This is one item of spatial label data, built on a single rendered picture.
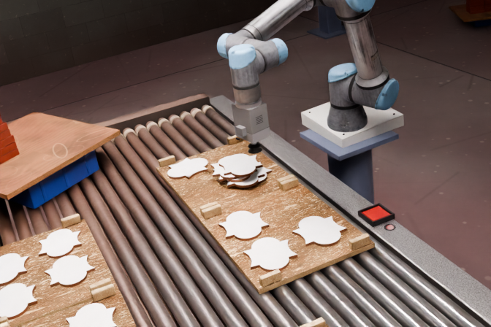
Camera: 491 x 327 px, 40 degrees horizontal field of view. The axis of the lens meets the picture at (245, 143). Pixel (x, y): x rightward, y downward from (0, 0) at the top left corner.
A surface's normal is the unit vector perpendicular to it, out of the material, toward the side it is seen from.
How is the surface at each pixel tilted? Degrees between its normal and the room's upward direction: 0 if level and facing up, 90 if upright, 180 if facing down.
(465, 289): 0
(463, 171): 0
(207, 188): 0
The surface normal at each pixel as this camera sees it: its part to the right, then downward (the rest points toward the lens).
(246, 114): -0.78, 0.36
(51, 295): -0.13, -0.89
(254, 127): 0.61, 0.27
